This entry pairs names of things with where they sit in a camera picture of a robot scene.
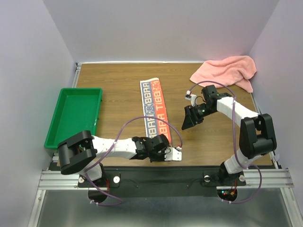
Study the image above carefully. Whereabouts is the pink towel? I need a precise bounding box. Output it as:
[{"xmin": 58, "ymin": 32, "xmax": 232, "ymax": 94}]
[{"xmin": 190, "ymin": 55, "xmax": 257, "ymax": 93}]

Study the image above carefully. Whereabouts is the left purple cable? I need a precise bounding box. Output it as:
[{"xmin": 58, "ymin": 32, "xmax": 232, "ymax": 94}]
[{"xmin": 85, "ymin": 116, "xmax": 183, "ymax": 206}]

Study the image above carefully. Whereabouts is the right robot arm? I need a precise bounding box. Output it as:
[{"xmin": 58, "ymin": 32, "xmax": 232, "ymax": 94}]
[{"xmin": 181, "ymin": 85, "xmax": 277, "ymax": 184}]

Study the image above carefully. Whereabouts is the green plastic tray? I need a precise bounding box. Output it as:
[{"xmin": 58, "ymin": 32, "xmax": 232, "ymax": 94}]
[{"xmin": 44, "ymin": 88, "xmax": 102, "ymax": 149}]

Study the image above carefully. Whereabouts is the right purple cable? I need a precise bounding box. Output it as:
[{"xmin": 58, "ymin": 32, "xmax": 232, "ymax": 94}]
[{"xmin": 185, "ymin": 81, "xmax": 262, "ymax": 204}]

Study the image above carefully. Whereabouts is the aluminium frame rail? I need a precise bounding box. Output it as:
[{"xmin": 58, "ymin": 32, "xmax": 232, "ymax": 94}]
[{"xmin": 29, "ymin": 63, "xmax": 293, "ymax": 227}]

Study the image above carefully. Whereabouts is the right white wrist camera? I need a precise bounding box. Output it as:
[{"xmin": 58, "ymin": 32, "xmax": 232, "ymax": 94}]
[{"xmin": 185, "ymin": 90, "xmax": 197, "ymax": 106}]

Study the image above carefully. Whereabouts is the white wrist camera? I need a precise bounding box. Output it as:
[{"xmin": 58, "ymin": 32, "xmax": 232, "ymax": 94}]
[
  {"xmin": 164, "ymin": 146, "xmax": 182, "ymax": 161},
  {"xmin": 185, "ymin": 90, "xmax": 197, "ymax": 106}
]

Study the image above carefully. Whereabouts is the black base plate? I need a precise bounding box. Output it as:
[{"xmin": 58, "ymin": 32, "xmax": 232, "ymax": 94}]
[{"xmin": 78, "ymin": 166, "xmax": 247, "ymax": 198}]

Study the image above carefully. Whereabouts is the rabbit print towel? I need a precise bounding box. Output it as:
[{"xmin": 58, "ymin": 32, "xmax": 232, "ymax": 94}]
[{"xmin": 140, "ymin": 78, "xmax": 171, "ymax": 142}]

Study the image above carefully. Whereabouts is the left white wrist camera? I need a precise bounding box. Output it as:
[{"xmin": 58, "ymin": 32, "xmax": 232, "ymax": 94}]
[{"xmin": 164, "ymin": 146, "xmax": 182, "ymax": 161}]

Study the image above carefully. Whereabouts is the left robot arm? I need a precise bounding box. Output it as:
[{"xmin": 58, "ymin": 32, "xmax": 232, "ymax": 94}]
[{"xmin": 57, "ymin": 131, "xmax": 172, "ymax": 186}]

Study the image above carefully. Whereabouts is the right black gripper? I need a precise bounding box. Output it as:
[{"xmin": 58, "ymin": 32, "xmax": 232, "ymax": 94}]
[{"xmin": 181, "ymin": 103, "xmax": 216, "ymax": 130}]

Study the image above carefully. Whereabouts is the purple cable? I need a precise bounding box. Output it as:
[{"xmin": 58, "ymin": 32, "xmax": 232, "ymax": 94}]
[
  {"xmin": 185, "ymin": 81, "xmax": 262, "ymax": 204},
  {"xmin": 85, "ymin": 116, "xmax": 183, "ymax": 206}
]

